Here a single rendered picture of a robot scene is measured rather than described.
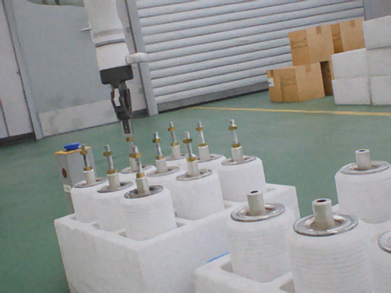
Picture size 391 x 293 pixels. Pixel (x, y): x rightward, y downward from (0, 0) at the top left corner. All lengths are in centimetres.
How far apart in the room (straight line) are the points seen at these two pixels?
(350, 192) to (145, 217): 35
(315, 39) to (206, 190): 373
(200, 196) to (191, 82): 528
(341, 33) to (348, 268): 428
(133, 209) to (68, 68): 510
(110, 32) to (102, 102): 486
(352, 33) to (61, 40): 304
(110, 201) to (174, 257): 19
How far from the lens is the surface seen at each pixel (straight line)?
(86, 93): 602
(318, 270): 62
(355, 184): 86
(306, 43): 465
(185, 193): 101
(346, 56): 383
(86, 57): 604
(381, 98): 358
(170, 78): 617
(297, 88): 457
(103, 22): 120
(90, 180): 118
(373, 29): 355
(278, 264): 71
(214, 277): 73
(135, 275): 94
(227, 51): 644
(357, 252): 63
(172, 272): 95
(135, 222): 96
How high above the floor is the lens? 46
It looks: 8 degrees down
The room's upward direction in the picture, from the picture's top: 11 degrees counter-clockwise
